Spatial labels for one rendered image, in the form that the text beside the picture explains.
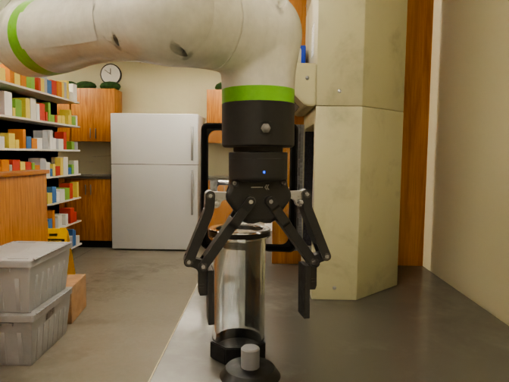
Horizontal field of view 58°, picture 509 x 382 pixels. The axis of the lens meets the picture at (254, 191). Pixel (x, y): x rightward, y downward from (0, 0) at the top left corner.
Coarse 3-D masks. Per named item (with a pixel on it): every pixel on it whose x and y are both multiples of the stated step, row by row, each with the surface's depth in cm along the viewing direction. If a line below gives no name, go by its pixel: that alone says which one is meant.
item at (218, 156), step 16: (208, 144) 145; (208, 160) 145; (224, 160) 144; (288, 160) 142; (208, 176) 146; (224, 176) 145; (288, 176) 142; (224, 208) 146; (288, 208) 143; (272, 224) 144; (272, 240) 144
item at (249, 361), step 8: (248, 344) 70; (248, 352) 68; (256, 352) 68; (232, 360) 71; (240, 360) 71; (248, 360) 68; (256, 360) 68; (264, 360) 71; (224, 368) 69; (232, 368) 68; (240, 368) 68; (248, 368) 68; (256, 368) 68; (264, 368) 69; (272, 368) 69; (224, 376) 68; (232, 376) 67; (240, 376) 66; (248, 376) 66; (256, 376) 66; (264, 376) 66; (272, 376) 67; (280, 376) 69
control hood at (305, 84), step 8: (304, 64) 109; (312, 64) 109; (296, 72) 109; (304, 72) 109; (312, 72) 109; (296, 80) 109; (304, 80) 109; (312, 80) 109; (296, 88) 109; (304, 88) 109; (312, 88) 109; (296, 96) 110; (304, 96) 109; (312, 96) 109; (296, 104) 119; (304, 104) 110; (312, 104) 109; (296, 112) 132; (304, 112) 127
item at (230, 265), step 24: (240, 240) 75; (264, 240) 79; (216, 264) 78; (240, 264) 76; (264, 264) 80; (216, 288) 78; (240, 288) 76; (264, 288) 80; (216, 312) 79; (240, 312) 77; (264, 312) 81; (216, 336) 79; (240, 336) 77
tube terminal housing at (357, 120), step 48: (336, 0) 107; (384, 0) 113; (336, 48) 108; (384, 48) 114; (336, 96) 109; (384, 96) 116; (336, 144) 110; (384, 144) 117; (336, 192) 111; (384, 192) 119; (336, 240) 112; (384, 240) 120; (336, 288) 113; (384, 288) 122
